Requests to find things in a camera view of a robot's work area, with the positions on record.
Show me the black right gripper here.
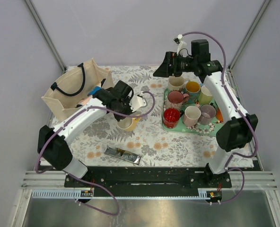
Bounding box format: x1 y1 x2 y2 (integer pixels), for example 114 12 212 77
152 52 197 78

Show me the beige floral mug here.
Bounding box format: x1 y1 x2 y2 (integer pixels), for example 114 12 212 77
167 76 188 92

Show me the yellow mug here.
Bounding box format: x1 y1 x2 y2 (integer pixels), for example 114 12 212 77
117 118 141 131

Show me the pink round mug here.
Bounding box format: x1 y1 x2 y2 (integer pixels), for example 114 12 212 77
165 91 190 111

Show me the blue butterfly mug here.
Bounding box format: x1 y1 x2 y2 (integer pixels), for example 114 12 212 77
184 81 201 104

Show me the lime green mug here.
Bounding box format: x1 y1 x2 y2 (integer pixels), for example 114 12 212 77
198 85 213 105

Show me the red mug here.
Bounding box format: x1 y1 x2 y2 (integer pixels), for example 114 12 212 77
163 108 184 129

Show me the pink octagonal mug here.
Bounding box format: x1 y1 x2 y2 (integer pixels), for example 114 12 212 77
183 106 201 127

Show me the lavender mug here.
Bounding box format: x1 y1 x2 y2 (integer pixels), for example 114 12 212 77
198 103 216 125

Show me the orange mug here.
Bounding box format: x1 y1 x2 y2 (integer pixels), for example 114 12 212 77
216 108 224 122

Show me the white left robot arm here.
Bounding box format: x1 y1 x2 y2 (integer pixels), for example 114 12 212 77
37 80 134 187

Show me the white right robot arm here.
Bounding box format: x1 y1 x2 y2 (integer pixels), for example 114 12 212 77
153 39 258 187

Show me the floral table mat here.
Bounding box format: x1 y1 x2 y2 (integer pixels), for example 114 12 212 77
40 65 254 167

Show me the beige canvas tote bag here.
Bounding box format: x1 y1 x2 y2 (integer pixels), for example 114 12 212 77
42 59 114 121

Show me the green floral tray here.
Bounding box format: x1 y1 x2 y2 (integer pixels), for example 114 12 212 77
161 88 224 137

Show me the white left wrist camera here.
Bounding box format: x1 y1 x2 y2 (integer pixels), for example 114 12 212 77
129 95 147 112

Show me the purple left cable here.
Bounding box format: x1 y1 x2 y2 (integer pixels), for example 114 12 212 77
35 91 156 216

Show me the purple cable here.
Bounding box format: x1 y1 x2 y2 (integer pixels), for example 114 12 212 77
180 31 259 204
35 91 156 216

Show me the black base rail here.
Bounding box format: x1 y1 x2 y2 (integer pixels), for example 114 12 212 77
64 166 233 198

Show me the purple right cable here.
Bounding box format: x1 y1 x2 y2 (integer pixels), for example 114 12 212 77
180 31 259 204

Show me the white slotted cable duct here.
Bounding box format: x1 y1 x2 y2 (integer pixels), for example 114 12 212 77
31 188 222 200

